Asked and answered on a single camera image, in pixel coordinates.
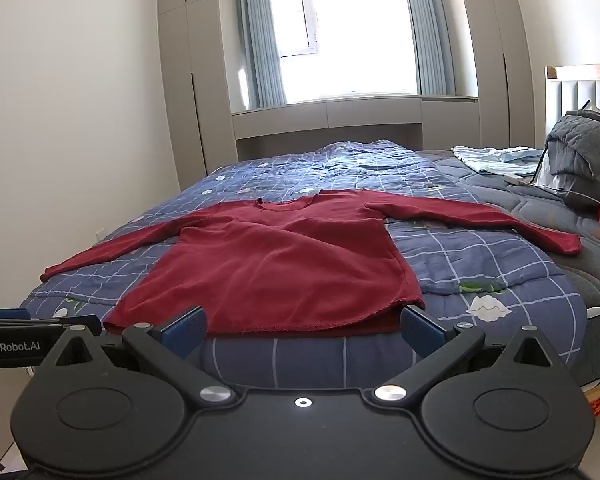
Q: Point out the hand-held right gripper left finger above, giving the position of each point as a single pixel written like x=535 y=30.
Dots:
x=182 y=330

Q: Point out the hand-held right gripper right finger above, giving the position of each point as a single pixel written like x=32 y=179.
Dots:
x=422 y=331

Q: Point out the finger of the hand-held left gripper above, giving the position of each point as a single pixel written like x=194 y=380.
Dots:
x=82 y=324

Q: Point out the red long-sleeved sweater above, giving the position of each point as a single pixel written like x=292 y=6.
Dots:
x=280 y=270

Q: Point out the blue checked quilt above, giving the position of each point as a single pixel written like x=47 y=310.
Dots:
x=480 y=260

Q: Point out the white charger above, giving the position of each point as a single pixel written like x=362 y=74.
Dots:
x=512 y=178

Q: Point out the light blue cloth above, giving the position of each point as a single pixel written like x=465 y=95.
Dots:
x=485 y=160

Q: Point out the clear plastic bag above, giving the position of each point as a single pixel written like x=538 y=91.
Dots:
x=544 y=172

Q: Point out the beige window cabinet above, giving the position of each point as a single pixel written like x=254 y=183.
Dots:
x=330 y=115

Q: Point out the grey garment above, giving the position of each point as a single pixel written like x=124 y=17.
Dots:
x=580 y=145

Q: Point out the tall beige wardrobe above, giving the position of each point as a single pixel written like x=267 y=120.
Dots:
x=195 y=85
x=495 y=60

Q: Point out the grey padded headboard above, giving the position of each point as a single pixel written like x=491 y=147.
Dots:
x=580 y=95

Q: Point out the blue curtain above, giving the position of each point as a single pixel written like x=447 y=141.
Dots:
x=260 y=35
x=427 y=35

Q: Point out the window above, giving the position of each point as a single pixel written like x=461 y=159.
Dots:
x=350 y=35

